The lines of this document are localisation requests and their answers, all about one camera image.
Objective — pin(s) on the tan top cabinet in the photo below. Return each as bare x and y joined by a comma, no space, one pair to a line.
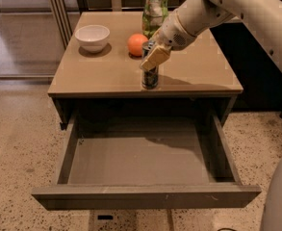
200,70

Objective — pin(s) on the orange ball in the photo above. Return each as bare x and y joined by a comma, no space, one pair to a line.
135,43

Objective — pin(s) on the white ceramic bowl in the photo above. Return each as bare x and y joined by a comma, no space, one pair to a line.
93,38

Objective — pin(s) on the dark redbull can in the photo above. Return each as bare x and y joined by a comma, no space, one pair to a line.
149,78

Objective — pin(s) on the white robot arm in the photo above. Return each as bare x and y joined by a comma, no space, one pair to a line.
262,18

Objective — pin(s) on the metal railing posts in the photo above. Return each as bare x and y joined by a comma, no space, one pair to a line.
59,11

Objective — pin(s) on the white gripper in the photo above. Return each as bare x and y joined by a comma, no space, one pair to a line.
171,33

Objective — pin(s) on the open grey top drawer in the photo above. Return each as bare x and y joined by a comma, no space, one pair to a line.
145,163

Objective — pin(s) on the green snack bag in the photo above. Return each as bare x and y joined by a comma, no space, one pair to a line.
153,16

